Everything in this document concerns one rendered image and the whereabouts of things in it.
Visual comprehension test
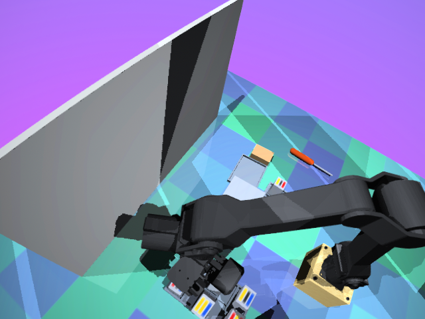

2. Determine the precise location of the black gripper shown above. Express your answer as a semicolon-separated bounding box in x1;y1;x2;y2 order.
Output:
192;255;244;295

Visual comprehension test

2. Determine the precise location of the orange-handled screwdriver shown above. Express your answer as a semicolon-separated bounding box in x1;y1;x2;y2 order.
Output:
290;148;333;176

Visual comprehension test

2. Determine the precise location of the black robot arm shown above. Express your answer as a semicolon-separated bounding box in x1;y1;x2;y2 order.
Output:
141;171;425;296

